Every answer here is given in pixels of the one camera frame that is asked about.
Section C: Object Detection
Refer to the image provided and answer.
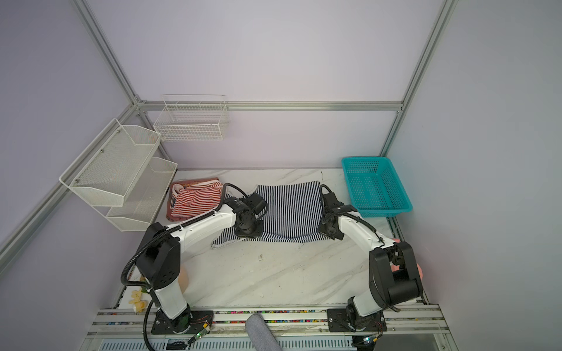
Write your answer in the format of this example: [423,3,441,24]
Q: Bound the navy white striped tank top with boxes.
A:
[212,181,327,249]

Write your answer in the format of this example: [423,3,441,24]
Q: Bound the red white striped tank top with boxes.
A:
[170,179,227,219]

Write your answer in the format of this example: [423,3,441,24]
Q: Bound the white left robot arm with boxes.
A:
[133,199,268,334]

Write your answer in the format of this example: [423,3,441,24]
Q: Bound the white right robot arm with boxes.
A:
[319,212,424,332]

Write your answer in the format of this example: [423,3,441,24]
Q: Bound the folded red graphic tank top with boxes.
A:
[165,177,225,222]

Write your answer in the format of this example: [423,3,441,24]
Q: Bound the teal plastic basket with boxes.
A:
[342,156,413,218]

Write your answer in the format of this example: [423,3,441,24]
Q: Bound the pink watering can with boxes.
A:
[391,238,424,279]

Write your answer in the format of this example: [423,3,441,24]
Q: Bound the green potted plant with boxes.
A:
[178,267,189,293]

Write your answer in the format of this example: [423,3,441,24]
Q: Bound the grey foam microphone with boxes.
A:
[245,314,282,351]

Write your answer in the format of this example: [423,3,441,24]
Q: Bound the yellow toy on floor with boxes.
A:
[128,289,148,314]

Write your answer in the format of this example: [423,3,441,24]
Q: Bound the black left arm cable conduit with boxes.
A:
[120,182,253,351]

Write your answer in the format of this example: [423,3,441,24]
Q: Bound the white mesh wall shelf lower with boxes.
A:
[105,157,177,232]

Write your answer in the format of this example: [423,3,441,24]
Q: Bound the white mesh wall shelf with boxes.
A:
[105,157,177,232]
[59,119,162,207]

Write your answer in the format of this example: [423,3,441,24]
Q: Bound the white wire wall basket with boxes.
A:
[154,94,230,142]

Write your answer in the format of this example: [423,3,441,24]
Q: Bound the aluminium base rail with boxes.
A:
[81,303,458,350]

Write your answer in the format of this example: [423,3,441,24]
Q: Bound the white mesh wall shelf upper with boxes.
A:
[59,119,162,207]

